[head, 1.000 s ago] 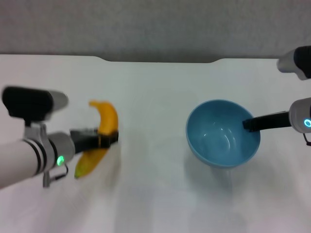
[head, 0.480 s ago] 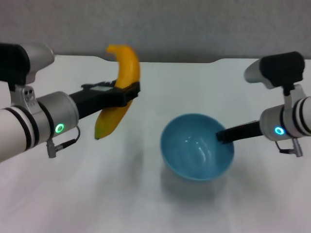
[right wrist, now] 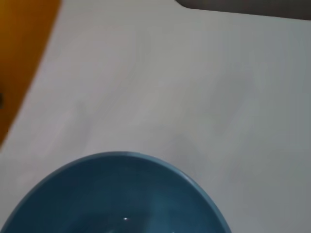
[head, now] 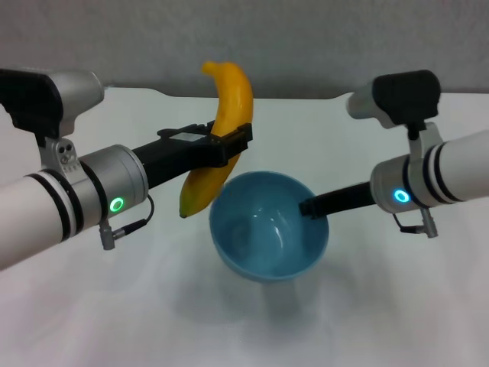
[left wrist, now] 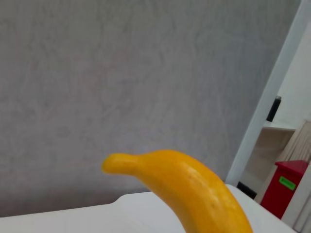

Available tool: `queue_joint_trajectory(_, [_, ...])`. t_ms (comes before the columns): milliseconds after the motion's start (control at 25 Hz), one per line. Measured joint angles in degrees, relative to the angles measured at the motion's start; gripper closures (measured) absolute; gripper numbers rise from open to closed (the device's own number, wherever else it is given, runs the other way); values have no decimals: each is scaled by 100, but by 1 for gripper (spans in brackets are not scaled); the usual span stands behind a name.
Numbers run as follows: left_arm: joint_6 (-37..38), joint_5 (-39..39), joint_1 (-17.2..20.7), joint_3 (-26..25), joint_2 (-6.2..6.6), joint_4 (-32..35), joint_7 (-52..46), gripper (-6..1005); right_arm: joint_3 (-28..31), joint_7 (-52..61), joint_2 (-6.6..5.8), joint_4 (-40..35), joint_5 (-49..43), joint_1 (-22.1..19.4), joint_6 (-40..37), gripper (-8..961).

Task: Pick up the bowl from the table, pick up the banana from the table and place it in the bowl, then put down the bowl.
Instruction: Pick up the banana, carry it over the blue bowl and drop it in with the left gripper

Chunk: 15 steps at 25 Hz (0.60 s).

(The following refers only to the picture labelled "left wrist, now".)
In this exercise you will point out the yellow banana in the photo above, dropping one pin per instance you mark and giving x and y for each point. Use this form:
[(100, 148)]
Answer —
[(194, 189)]

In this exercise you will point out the black cylindrical object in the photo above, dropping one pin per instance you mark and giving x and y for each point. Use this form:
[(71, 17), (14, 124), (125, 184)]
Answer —
[(273, 109)]

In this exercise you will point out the white shelf board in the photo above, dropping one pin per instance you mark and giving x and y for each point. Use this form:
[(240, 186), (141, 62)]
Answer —
[(279, 126)]

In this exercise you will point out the beige wooden boards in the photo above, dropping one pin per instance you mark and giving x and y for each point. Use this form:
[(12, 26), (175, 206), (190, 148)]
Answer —
[(300, 143)]

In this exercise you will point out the green label sticker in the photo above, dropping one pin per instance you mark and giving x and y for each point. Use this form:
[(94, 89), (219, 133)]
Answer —
[(287, 183)]

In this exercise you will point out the red box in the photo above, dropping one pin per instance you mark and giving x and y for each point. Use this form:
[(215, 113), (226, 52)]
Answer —
[(277, 201)]

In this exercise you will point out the white door frame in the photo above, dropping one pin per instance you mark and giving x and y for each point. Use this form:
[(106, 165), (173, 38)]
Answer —
[(267, 97)]

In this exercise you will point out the black floor bracket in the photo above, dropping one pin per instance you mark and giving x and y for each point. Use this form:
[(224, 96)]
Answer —
[(246, 190)]

